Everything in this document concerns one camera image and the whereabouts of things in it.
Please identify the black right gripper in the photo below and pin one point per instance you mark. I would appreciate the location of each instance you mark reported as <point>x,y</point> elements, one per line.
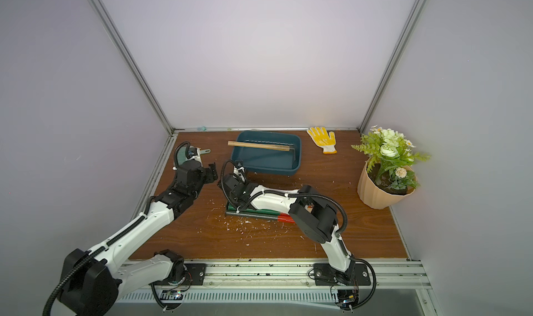
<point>232,193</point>

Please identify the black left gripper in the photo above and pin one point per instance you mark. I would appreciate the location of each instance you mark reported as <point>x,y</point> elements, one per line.
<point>209,172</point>

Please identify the wooden handle small hoe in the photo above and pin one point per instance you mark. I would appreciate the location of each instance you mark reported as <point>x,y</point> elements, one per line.
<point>258,145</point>

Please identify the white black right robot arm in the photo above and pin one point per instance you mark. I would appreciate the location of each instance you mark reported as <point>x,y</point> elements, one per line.
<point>320,218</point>

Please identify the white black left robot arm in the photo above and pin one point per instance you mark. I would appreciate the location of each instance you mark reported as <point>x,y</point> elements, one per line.
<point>93,280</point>

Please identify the teal plastic storage box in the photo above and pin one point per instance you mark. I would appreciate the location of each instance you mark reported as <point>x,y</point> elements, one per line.
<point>275,162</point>

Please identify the green tool red grip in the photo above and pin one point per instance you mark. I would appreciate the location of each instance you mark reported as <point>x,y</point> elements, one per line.
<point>231,208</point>

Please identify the green hand brush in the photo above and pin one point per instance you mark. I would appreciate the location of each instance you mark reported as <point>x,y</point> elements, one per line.
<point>179,155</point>

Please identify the grey tool red grip lower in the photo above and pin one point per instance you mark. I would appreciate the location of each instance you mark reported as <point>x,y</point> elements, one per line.
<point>284,218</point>

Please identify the yellow white work glove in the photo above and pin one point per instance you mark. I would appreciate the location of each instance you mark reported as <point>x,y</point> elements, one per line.
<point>323,139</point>

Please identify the tan ribbed flower pot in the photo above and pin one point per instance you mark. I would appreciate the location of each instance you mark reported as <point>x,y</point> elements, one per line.
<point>375,197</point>

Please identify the green artificial flower plant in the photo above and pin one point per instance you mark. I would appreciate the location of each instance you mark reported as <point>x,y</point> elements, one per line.
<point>390,155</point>

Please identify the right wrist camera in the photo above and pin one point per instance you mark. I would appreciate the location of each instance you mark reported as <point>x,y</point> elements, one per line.
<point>239,171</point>

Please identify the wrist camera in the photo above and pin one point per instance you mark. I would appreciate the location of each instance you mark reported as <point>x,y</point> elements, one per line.
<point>192,153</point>
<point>239,171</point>

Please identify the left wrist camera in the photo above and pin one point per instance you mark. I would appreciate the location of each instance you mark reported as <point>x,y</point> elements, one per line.
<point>192,153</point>

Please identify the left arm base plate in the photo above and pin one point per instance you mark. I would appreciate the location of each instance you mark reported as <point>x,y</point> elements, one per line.
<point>186,274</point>

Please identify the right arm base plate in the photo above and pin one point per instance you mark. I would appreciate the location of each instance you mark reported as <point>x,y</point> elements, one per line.
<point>357,274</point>

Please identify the aluminium front rail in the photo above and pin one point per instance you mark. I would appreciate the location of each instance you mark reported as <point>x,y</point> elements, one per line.
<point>270,281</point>

